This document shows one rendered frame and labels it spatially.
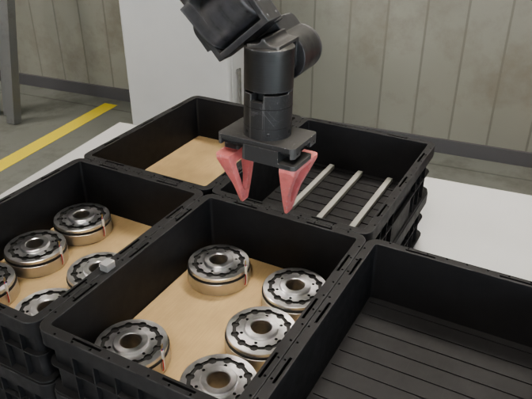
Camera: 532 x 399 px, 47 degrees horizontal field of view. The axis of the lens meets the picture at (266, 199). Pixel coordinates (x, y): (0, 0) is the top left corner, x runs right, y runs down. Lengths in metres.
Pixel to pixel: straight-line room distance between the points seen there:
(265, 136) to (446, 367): 0.42
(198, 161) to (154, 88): 1.85
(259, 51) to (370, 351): 0.46
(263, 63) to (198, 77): 2.41
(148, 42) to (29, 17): 1.53
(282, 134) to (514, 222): 0.92
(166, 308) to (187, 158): 0.53
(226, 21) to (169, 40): 2.43
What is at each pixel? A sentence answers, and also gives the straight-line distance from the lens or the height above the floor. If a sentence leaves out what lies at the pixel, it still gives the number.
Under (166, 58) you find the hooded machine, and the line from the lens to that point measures 3.15.
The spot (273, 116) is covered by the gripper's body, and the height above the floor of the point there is 1.19.
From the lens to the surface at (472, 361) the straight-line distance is 0.93.
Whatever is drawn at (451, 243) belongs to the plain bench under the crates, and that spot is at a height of 0.70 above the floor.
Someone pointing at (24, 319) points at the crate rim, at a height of 0.93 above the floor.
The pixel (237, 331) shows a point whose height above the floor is 0.86.
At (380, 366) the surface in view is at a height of 0.83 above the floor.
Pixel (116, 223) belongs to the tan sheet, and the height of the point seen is 0.83.
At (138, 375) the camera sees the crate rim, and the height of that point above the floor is 0.93.
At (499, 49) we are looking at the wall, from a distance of 3.32.
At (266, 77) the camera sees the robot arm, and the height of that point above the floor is 1.23.
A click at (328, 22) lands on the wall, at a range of 3.45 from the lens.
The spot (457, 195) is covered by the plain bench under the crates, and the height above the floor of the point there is 0.70.
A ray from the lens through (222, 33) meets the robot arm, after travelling 0.69.
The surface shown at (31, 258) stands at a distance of 1.09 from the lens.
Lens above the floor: 1.45
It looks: 30 degrees down
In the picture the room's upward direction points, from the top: straight up
